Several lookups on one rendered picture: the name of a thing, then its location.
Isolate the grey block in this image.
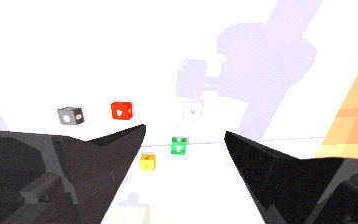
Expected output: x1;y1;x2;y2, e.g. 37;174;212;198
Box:
57;107;85;126

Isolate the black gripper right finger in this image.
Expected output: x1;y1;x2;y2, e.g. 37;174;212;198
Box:
224;131;358;224

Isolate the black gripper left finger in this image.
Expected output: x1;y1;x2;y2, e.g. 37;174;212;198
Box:
0;124;146;224

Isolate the red block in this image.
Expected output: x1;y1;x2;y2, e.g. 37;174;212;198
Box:
111;102;133;120

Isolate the yellow digit block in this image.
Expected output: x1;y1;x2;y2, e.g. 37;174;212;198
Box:
140;154;156;172

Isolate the green block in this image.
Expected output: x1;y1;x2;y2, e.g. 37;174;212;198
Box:
171;137;186;155

